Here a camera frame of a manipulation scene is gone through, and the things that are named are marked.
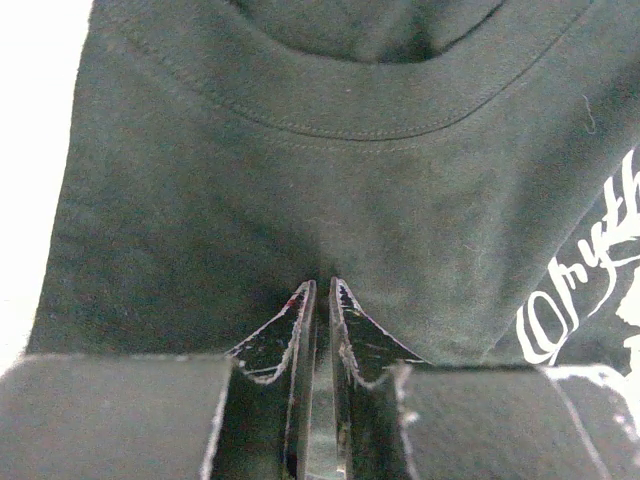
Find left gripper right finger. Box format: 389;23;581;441
329;278;639;479

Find black printed t-shirt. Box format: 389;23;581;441
28;1;639;374

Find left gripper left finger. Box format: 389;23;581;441
1;281;316;479

